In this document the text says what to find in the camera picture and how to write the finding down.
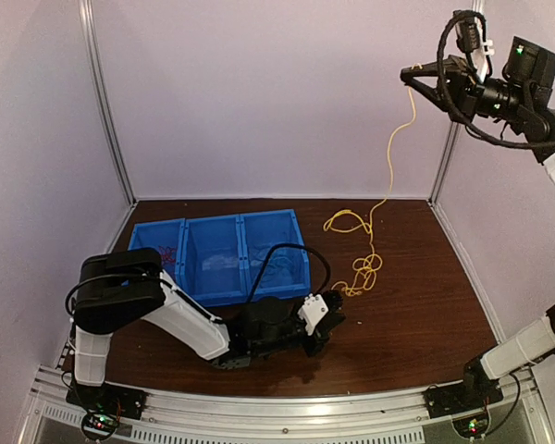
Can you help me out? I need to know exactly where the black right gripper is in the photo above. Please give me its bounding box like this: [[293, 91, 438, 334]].
[[400, 53, 530, 125]]

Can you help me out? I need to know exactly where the blue cable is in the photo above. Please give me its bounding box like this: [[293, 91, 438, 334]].
[[252, 247, 306, 286]]

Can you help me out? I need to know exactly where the yellow cable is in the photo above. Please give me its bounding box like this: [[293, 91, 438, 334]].
[[323, 64, 420, 298]]

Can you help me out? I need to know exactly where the red cable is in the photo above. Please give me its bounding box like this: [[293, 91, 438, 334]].
[[154, 244, 179, 269]]

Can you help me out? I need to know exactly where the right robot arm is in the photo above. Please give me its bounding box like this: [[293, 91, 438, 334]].
[[400, 37, 555, 409]]

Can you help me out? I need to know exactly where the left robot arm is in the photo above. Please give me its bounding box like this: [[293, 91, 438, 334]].
[[65, 247, 346, 411]]

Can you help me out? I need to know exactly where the blue plastic bin right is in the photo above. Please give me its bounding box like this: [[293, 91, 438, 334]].
[[240, 209, 311, 301]]

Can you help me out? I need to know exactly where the right circuit board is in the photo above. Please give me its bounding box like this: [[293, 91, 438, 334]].
[[452, 413, 490, 439]]

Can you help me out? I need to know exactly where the circuit board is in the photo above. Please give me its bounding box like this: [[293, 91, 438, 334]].
[[452, 413, 490, 439], [80, 413, 119, 440]]

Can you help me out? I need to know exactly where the blue plastic bin left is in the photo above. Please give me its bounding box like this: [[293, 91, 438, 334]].
[[128, 218, 185, 287]]

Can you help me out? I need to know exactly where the left circuit board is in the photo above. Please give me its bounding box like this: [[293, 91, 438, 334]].
[[80, 413, 119, 440]]

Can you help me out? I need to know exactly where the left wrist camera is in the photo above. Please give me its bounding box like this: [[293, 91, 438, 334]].
[[296, 290, 343, 336]]

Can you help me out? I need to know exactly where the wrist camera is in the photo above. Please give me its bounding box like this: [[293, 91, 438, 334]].
[[296, 290, 343, 336], [454, 16, 495, 83]]

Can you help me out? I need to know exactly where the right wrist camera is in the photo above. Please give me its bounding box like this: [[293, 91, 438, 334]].
[[454, 16, 495, 83]]

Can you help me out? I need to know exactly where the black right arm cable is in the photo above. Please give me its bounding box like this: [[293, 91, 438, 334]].
[[437, 8, 545, 150]]

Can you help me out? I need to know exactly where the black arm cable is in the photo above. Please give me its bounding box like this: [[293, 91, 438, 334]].
[[437, 8, 545, 150], [244, 243, 332, 306]]

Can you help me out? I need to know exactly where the right aluminium frame post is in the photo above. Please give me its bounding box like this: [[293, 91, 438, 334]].
[[427, 0, 486, 204]]

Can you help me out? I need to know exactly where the aluminium frame post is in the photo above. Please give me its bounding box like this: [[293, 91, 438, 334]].
[[78, 0, 137, 205], [427, 0, 486, 204]]

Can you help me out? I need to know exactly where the aluminium front rail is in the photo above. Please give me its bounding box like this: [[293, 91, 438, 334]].
[[14, 366, 555, 443]]

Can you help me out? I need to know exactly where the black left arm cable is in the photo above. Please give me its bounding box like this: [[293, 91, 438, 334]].
[[244, 243, 332, 306]]

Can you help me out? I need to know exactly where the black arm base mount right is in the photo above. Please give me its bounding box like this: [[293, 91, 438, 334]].
[[423, 382, 503, 419]]

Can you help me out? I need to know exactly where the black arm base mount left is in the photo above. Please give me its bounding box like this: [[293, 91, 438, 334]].
[[66, 384, 147, 420]]

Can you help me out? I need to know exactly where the left aluminium frame post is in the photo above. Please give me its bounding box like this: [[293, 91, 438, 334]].
[[78, 0, 137, 205]]

